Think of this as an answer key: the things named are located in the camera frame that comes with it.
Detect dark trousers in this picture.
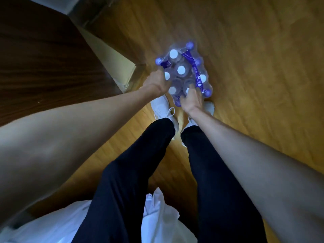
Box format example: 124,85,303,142
72,118,268,243

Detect white shirt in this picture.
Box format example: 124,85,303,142
0,187,198,243

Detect person's right hand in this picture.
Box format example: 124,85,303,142
179,83,204,116

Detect shrink-wrapped pack of water bottles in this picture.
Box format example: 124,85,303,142
155,41,213,107

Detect white left shoe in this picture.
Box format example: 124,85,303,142
150,95,180,132

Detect person's left forearm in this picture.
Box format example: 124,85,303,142
0,85,159,227

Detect white shoe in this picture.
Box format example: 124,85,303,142
181,101,215,147
150,95,180,132

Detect person's right forearm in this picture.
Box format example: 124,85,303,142
188,107,324,243

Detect person's left hand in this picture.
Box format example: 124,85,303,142
142,69,173,98

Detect white right shoe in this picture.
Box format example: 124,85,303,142
181,101,215,147

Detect dark wooden cabinet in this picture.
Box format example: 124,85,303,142
0,0,138,127

